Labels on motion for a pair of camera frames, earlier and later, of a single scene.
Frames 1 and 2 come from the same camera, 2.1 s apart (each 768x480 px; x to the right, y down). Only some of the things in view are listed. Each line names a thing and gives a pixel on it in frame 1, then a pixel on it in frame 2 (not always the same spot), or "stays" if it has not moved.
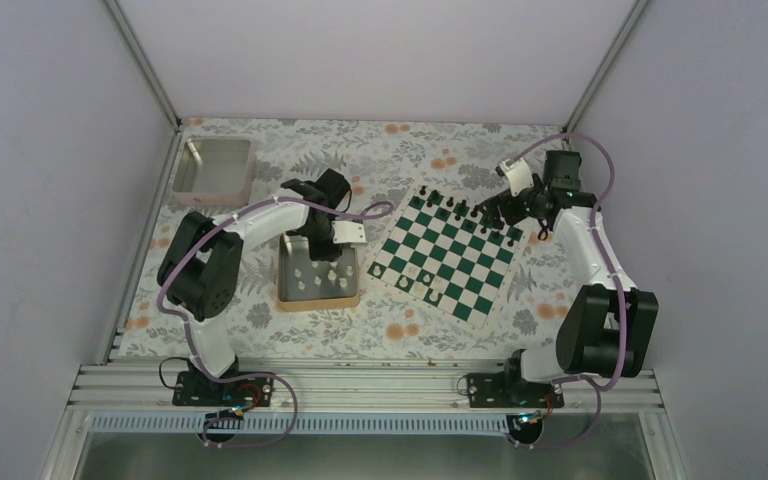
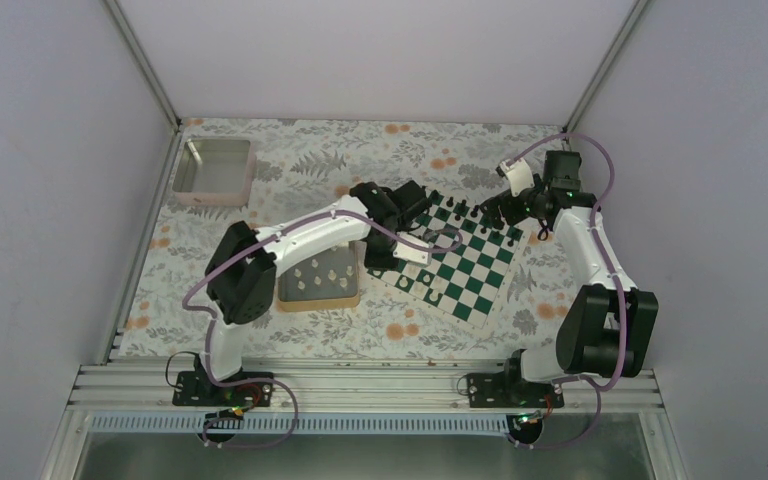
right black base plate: (497, 390) stays
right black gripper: (494, 214) stays
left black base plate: (195, 388) stays
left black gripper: (324, 254) -> (373, 262)
